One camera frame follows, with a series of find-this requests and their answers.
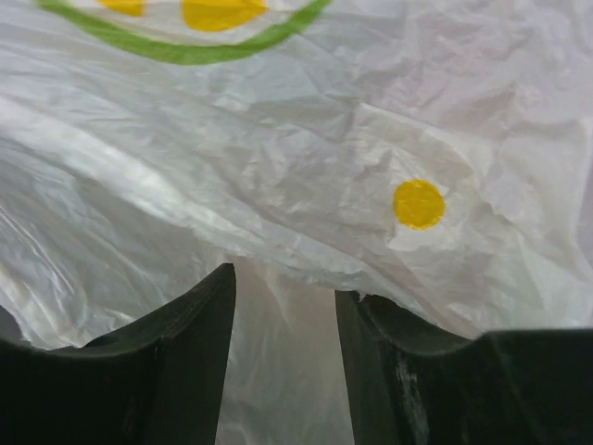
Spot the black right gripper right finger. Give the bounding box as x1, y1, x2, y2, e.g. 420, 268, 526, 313
335, 291, 592, 444

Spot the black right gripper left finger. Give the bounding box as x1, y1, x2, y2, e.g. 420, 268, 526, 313
1, 263, 236, 444

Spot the white plastic bag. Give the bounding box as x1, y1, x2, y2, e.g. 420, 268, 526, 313
1, 1, 592, 444

